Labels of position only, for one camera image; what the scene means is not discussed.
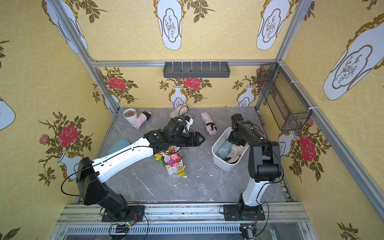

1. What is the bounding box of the mint green umbrella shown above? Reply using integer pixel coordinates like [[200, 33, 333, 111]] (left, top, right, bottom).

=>
[[216, 140, 233, 160]]

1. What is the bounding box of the beige umbrella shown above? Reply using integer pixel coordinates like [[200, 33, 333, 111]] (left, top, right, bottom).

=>
[[225, 145, 246, 164]]

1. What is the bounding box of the light pink umbrella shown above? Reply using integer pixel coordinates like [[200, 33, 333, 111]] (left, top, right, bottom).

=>
[[132, 111, 152, 130]]

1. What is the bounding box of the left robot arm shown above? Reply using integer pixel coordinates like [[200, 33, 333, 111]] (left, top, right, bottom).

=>
[[76, 117, 205, 222]]

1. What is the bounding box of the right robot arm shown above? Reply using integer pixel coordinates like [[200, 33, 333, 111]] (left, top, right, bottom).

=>
[[231, 114, 283, 220]]

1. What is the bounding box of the cream folded umbrella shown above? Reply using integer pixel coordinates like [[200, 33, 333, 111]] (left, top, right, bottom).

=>
[[170, 104, 189, 119]]

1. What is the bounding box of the white plastic storage box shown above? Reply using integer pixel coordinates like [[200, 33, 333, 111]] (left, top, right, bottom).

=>
[[212, 127, 249, 172]]

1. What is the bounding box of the artificial flower bouquet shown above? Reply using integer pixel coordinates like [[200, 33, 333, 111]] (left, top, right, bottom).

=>
[[154, 146, 187, 178]]

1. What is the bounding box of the white pot with pebbles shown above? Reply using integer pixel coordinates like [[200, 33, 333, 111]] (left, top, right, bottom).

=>
[[123, 109, 138, 124]]

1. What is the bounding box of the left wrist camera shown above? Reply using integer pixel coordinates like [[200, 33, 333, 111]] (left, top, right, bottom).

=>
[[181, 114, 194, 131]]

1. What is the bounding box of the grey wall shelf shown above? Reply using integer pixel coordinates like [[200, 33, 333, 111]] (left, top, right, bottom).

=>
[[163, 61, 231, 79]]

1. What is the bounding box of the black wire mesh basket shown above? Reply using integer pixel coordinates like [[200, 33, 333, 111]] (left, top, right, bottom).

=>
[[257, 63, 312, 131]]

